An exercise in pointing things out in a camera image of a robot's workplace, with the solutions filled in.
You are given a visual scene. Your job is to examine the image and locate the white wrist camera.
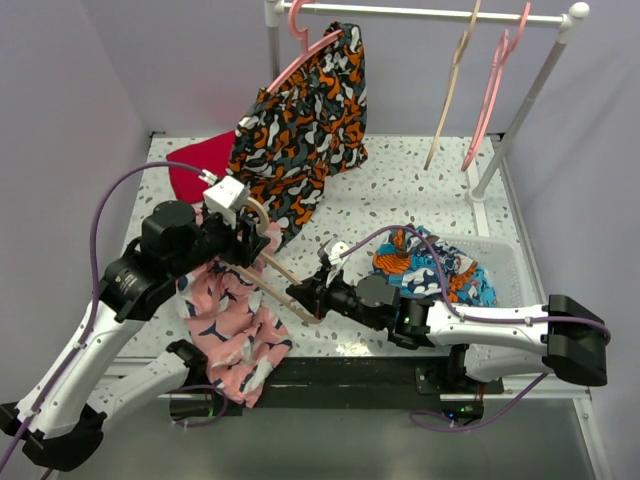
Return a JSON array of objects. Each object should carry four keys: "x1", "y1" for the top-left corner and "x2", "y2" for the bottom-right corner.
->
[
  {"x1": 319, "y1": 239, "x2": 349, "y2": 285},
  {"x1": 203, "y1": 176, "x2": 249, "y2": 224}
]

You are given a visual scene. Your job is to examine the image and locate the right pink hanger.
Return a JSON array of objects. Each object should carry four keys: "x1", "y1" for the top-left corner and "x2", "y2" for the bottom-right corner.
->
[{"x1": 461, "y1": 1, "x2": 531, "y2": 172}]

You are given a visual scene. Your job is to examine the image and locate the white plastic basket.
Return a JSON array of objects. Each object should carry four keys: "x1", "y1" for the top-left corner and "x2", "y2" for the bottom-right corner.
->
[{"x1": 442, "y1": 235, "x2": 536, "y2": 308}]

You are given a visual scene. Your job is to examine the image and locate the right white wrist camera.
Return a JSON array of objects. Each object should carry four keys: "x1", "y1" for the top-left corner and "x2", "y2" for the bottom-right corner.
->
[{"x1": 319, "y1": 239, "x2": 349, "y2": 285}]

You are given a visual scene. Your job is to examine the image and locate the beige wooden hanger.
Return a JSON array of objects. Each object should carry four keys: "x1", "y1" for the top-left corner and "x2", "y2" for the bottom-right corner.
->
[
  {"x1": 219, "y1": 197, "x2": 326, "y2": 327},
  {"x1": 423, "y1": 0, "x2": 482, "y2": 170}
]

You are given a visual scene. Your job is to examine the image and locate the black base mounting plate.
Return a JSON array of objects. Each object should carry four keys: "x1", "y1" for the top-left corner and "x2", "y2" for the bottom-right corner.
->
[{"x1": 169, "y1": 344, "x2": 506, "y2": 417}]

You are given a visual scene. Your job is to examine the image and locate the pink hanger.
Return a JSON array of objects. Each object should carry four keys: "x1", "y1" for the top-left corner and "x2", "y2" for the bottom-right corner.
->
[
  {"x1": 267, "y1": 0, "x2": 341, "y2": 93},
  {"x1": 461, "y1": 1, "x2": 531, "y2": 172}
]

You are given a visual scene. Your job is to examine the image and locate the white clothes rack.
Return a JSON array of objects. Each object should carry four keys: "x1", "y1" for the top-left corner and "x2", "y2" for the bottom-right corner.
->
[{"x1": 263, "y1": 1, "x2": 590, "y2": 206}]

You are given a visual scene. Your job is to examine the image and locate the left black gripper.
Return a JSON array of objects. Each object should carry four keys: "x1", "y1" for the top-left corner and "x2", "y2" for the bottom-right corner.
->
[{"x1": 170, "y1": 203, "x2": 271, "y2": 278}]

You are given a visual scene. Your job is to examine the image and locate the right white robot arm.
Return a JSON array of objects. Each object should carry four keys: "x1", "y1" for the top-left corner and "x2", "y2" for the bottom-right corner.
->
[{"x1": 286, "y1": 271, "x2": 611, "y2": 393}]

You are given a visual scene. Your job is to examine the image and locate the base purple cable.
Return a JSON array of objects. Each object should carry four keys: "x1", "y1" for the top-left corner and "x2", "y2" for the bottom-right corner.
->
[
  {"x1": 410, "y1": 372, "x2": 551, "y2": 433},
  {"x1": 172, "y1": 383, "x2": 231, "y2": 429}
]

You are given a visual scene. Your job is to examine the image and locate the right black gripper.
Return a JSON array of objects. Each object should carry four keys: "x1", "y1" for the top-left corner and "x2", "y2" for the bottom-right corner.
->
[{"x1": 287, "y1": 264, "x2": 384, "y2": 331}]

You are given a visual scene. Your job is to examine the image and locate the blue orange patterned shorts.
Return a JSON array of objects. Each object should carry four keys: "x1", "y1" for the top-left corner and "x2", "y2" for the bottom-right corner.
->
[{"x1": 372, "y1": 226, "x2": 498, "y2": 307}]

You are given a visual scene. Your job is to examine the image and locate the left pink hanger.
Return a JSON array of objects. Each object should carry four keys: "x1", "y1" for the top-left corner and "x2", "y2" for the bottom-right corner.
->
[{"x1": 267, "y1": 0, "x2": 341, "y2": 93}]

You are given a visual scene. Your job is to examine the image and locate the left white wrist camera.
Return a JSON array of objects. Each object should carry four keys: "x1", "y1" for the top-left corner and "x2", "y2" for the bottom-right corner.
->
[{"x1": 203, "y1": 176, "x2": 249, "y2": 224}]

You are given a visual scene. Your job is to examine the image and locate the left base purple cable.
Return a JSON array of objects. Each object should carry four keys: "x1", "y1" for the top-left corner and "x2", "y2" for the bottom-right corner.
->
[{"x1": 172, "y1": 383, "x2": 231, "y2": 429}]

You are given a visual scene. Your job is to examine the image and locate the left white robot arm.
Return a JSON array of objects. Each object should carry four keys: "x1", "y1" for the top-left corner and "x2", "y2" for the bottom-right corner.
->
[{"x1": 1, "y1": 200, "x2": 269, "y2": 472}]

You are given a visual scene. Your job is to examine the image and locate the red folded cloth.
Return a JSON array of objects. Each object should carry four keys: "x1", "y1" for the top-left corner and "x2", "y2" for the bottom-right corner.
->
[{"x1": 166, "y1": 131, "x2": 235, "y2": 204}]

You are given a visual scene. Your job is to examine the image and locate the pink navy patterned shorts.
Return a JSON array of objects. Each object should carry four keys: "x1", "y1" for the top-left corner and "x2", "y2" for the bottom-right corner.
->
[{"x1": 174, "y1": 204, "x2": 294, "y2": 408}]

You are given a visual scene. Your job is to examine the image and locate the orange black camo shorts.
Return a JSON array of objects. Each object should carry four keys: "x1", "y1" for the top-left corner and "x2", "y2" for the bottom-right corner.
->
[{"x1": 227, "y1": 22, "x2": 368, "y2": 244}]

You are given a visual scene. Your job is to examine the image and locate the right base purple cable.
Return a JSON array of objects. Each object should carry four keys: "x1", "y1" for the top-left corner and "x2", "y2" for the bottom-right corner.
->
[{"x1": 410, "y1": 372, "x2": 551, "y2": 433}]

